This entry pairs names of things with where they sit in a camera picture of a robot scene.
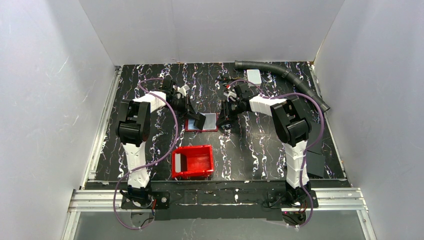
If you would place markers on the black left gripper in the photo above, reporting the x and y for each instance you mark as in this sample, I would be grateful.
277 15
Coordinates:
189 108

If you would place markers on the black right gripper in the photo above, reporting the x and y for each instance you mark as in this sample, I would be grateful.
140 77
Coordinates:
227 112

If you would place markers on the black credit card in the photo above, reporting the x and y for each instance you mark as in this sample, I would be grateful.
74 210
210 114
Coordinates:
199 121

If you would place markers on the red plastic bin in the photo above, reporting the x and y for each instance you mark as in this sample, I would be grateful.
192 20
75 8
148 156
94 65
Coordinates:
196 161

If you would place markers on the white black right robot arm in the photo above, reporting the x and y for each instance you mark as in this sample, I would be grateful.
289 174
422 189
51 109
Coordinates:
291 127

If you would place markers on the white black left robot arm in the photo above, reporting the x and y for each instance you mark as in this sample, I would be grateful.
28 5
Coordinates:
134 124

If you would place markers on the lower black card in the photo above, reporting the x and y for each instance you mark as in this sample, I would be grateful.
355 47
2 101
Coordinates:
315 165

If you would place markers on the black grey pliers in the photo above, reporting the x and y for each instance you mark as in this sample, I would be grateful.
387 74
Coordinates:
228 81

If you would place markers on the white rectangular box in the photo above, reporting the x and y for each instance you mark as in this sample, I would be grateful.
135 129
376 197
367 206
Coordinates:
254 77

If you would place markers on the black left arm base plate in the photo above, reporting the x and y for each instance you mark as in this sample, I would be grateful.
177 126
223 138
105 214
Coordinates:
144 198

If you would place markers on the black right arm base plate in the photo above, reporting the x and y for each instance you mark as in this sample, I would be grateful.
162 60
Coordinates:
286 199

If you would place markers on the aluminium frame rail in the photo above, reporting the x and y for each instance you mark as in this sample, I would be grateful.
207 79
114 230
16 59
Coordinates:
249 161

